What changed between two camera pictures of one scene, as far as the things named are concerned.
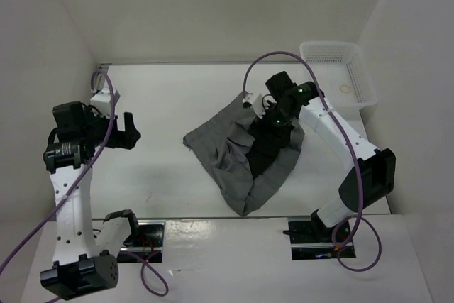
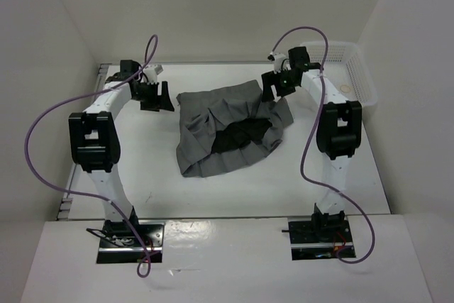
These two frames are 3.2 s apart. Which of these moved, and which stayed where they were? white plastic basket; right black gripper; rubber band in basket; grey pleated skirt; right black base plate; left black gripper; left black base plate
Moved: right black gripper; grey pleated skirt; left black gripper
Stayed: rubber band in basket; left black base plate; right black base plate; white plastic basket
